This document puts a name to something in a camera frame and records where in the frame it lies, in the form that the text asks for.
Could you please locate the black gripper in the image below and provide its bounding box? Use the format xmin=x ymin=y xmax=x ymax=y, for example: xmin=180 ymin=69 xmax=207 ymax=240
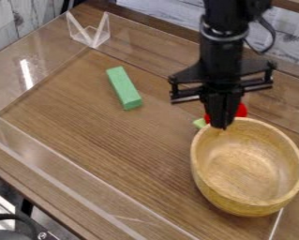
xmin=168 ymin=58 xmax=277 ymax=128

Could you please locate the green rectangular block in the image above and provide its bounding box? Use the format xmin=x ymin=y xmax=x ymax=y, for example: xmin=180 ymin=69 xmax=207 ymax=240
xmin=107 ymin=67 xmax=143 ymax=111

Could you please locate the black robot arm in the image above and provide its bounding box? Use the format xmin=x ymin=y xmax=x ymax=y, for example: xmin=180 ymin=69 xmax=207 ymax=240
xmin=168 ymin=0 xmax=277 ymax=128

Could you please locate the wooden bowl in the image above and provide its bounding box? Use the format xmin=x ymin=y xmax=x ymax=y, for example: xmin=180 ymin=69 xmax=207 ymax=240
xmin=190 ymin=117 xmax=299 ymax=218

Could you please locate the red plush strawberry toy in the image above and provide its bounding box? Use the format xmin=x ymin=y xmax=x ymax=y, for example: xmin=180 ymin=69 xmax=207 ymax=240
xmin=192 ymin=102 xmax=249 ymax=129

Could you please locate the clear acrylic corner bracket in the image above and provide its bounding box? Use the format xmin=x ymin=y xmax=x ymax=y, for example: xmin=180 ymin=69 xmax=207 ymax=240
xmin=66 ymin=12 xmax=110 ymax=49

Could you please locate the clear acrylic tray wall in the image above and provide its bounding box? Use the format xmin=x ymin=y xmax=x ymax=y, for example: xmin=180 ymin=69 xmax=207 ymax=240
xmin=0 ymin=117 xmax=199 ymax=240

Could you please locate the black table leg bracket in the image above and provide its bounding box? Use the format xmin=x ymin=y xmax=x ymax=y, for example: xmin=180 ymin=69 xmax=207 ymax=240
xmin=15 ymin=198 xmax=60 ymax=240

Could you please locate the black cable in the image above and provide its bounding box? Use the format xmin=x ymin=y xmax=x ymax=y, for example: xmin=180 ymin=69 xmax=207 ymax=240
xmin=0 ymin=213 xmax=37 ymax=240

